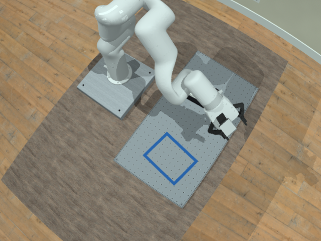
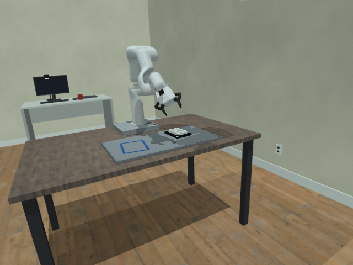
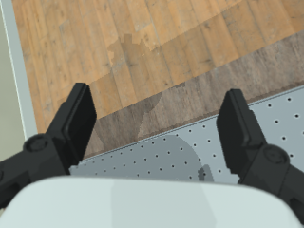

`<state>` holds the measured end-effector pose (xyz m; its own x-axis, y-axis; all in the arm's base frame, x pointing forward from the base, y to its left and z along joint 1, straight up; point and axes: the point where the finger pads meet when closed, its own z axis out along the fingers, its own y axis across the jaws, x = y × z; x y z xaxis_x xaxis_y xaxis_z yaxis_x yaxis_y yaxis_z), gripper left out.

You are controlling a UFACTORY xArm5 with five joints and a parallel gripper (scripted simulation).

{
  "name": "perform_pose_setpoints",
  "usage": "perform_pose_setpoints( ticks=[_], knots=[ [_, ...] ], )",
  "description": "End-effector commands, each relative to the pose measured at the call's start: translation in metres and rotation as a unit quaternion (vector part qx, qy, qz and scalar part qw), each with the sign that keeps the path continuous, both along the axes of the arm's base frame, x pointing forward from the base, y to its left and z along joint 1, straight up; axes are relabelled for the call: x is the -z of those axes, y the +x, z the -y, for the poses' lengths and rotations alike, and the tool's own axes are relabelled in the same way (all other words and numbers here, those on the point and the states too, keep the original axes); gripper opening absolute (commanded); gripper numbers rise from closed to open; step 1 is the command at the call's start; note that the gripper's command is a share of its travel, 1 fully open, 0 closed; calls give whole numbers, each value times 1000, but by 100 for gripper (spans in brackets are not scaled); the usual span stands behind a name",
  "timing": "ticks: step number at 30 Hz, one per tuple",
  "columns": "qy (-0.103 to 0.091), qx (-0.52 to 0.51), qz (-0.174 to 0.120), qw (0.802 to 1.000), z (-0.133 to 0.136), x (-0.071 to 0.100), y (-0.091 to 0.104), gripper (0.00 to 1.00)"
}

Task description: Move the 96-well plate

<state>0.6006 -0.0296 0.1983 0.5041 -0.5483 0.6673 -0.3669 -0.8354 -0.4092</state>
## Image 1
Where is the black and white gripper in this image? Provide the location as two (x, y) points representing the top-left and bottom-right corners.
(204, 94), (247, 140)

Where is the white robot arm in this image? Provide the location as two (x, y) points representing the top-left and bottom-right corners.
(94, 0), (223, 110)

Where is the black rectangular pad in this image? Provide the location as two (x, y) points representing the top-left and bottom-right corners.
(187, 95), (204, 108)

